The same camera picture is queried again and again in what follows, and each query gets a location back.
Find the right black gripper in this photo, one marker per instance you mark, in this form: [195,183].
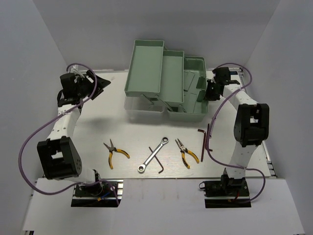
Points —
[208,96]

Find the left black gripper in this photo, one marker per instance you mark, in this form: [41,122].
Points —
[101,83]

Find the green toolbox with clear lid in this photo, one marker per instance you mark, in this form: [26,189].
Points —
[162,80]

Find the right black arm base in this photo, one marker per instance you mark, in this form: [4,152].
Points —
[217,197]

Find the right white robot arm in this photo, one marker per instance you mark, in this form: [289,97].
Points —
[251,125]

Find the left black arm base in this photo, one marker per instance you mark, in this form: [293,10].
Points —
[99,196]

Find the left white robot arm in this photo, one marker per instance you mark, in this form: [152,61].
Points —
[58,155]

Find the long dark red hex key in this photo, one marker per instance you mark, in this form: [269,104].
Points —
[203,143]

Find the large silver ratchet wrench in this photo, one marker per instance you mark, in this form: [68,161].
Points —
[141,168]

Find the dark hex key under wrench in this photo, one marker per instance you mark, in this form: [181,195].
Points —
[162,168]

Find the right yellow handled pliers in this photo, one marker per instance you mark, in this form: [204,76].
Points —
[185,151]

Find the yellow handled pliers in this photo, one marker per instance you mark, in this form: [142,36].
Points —
[185,151]
[113,149]

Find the left yellow handled pliers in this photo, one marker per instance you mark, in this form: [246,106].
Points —
[113,149]

